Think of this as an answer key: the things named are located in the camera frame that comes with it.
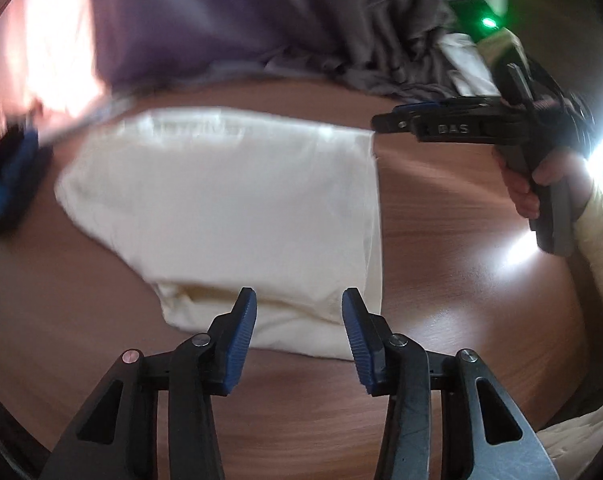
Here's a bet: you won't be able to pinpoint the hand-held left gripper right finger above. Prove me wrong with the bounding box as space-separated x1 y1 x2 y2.
341 287 562 480

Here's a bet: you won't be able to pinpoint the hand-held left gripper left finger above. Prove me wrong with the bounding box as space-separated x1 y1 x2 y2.
39 286 258 480

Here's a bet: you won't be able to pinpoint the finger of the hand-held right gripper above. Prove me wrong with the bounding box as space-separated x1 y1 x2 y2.
391 96 505 113
371 109 519 145

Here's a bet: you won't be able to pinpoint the cream pants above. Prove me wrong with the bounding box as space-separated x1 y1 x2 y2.
54 106 385 361

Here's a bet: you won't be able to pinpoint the person's right hand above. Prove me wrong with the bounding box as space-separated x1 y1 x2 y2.
492 146 596 221

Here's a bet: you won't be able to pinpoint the white sheer curtain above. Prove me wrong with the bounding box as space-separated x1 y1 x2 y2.
439 32 499 98

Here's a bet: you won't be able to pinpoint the purple grey curtain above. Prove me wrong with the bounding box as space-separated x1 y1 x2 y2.
89 0 512 101

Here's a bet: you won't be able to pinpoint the person's cream clothing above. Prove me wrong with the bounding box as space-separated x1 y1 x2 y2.
534 400 603 480

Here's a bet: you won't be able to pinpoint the folded black garment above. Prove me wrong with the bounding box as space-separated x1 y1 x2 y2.
0 115 55 233

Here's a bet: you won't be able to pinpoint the pale pink curtain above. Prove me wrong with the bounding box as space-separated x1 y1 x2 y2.
0 0 107 126

